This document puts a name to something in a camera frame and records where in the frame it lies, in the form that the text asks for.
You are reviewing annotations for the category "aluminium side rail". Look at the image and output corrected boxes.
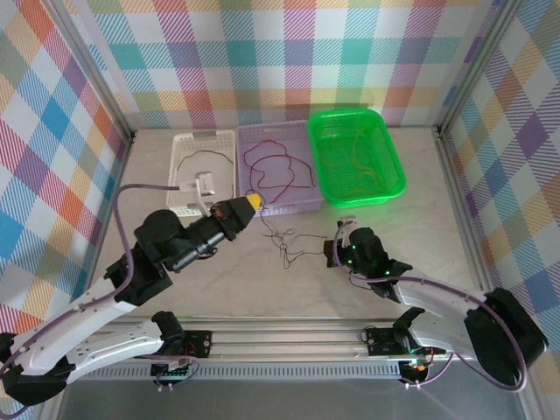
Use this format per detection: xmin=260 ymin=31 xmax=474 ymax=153
xmin=435 ymin=126 xmax=494 ymax=290

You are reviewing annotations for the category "perforated grey cable duct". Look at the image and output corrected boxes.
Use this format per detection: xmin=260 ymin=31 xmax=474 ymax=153
xmin=117 ymin=365 xmax=406 ymax=382

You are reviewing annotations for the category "purple perforated plastic basket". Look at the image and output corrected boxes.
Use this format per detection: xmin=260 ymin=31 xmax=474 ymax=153
xmin=235 ymin=120 xmax=326 ymax=219

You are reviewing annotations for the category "green mesh plastic basket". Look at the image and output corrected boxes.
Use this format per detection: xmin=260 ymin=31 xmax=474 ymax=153
xmin=305 ymin=108 xmax=408 ymax=209

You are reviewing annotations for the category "black cable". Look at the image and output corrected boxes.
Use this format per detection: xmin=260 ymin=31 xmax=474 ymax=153
xmin=176 ymin=150 xmax=236 ymax=200
xmin=279 ymin=233 xmax=330 ymax=264

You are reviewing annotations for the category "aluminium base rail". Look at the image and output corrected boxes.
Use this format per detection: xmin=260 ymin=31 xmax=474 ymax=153
xmin=100 ymin=317 xmax=465 ymax=364

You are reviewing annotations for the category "aluminium frame post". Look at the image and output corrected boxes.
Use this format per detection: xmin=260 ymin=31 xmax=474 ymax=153
xmin=435 ymin=0 xmax=524 ymax=141
xmin=50 ymin=0 xmax=137 ymax=145

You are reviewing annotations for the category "white perforated plastic basket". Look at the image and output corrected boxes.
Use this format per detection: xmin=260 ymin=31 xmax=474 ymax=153
xmin=164 ymin=129 xmax=240 ymax=219

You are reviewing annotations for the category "yellow cable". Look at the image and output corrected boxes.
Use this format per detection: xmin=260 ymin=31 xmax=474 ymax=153
xmin=351 ymin=128 xmax=387 ymax=185
xmin=322 ymin=134 xmax=365 ymax=177

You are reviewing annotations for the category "black arm base block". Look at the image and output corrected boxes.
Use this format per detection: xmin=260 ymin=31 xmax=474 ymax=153
xmin=365 ymin=327 xmax=397 ymax=356
xmin=181 ymin=330 xmax=214 ymax=358

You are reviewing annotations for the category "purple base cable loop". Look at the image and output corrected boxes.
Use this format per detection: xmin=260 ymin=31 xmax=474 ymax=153
xmin=402 ymin=349 xmax=456 ymax=390
xmin=152 ymin=353 xmax=205 ymax=393

